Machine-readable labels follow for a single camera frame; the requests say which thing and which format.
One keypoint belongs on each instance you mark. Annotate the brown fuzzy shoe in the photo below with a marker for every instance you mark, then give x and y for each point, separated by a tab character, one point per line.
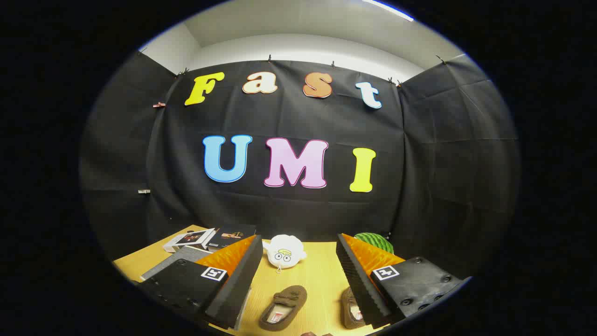
349	303
291	298

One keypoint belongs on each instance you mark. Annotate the white plush toy with face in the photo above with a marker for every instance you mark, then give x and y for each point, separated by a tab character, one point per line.
284	252

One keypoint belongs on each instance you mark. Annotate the black book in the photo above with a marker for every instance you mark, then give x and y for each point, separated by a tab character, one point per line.
231	234

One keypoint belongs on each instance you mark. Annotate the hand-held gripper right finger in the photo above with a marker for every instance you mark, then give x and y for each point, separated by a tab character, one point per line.
357	280

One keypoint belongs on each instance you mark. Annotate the grey fabric storage box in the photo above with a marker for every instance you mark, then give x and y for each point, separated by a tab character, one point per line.
179	259

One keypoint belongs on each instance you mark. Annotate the watermelon slice plush toy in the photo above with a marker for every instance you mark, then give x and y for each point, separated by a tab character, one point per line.
375	240

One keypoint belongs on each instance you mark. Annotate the black backdrop cloth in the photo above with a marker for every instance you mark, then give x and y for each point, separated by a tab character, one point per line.
289	210

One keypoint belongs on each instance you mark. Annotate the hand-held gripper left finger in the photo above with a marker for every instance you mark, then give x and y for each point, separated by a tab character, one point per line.
242	280

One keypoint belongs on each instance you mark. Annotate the white portrait book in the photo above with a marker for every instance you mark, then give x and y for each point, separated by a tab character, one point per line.
189	239

